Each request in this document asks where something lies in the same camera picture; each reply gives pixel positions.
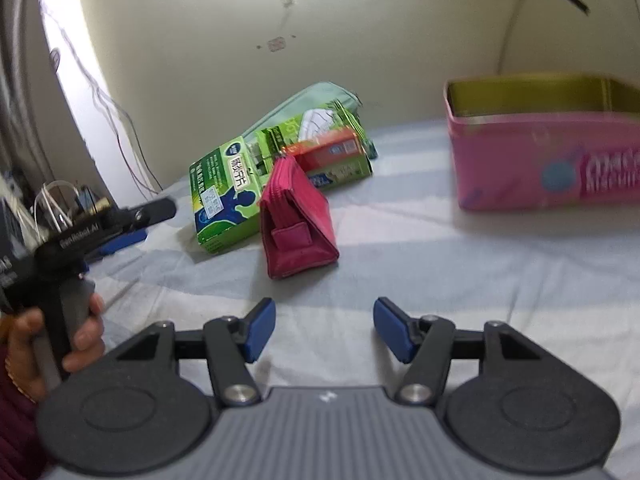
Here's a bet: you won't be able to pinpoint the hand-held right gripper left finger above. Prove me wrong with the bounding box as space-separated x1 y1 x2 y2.
102 297 277 408

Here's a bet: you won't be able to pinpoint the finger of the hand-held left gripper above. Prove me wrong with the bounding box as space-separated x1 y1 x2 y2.
127 198 177 226
90 229 148 261

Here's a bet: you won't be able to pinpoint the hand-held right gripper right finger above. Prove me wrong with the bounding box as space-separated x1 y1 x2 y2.
372 297 548 406

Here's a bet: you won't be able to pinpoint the green toothpaste box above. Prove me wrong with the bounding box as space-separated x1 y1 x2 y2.
189 135 277 255

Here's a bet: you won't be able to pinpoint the magenta coin purse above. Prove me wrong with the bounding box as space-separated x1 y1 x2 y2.
259 154 341 281

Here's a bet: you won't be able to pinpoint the green box with white picture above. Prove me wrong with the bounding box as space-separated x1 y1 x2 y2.
245 99 375 192

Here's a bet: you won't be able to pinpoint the mint green zipper pouch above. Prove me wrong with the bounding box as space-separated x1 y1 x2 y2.
240 81 363 146

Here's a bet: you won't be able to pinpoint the small red box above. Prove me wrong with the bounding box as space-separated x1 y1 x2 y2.
285 127 363 171

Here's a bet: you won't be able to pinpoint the pink biscuit tin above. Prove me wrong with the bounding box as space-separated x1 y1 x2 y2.
443 74 640 213

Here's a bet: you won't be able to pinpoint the person's left forearm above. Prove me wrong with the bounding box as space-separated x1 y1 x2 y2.
0 355 56 480

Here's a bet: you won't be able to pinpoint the person's left hand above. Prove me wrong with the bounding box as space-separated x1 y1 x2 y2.
0 292 106 403

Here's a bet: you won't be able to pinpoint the striped bed sheet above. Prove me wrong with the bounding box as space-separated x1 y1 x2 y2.
87 112 640 480

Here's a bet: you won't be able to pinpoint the white cable loops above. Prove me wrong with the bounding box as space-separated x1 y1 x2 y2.
32 179 83 233

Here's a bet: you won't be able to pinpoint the thin hanging wires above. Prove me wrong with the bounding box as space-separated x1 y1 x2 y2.
47 20 163 196

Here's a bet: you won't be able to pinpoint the thin wall cable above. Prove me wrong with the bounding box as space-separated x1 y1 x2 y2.
496 0 526 77

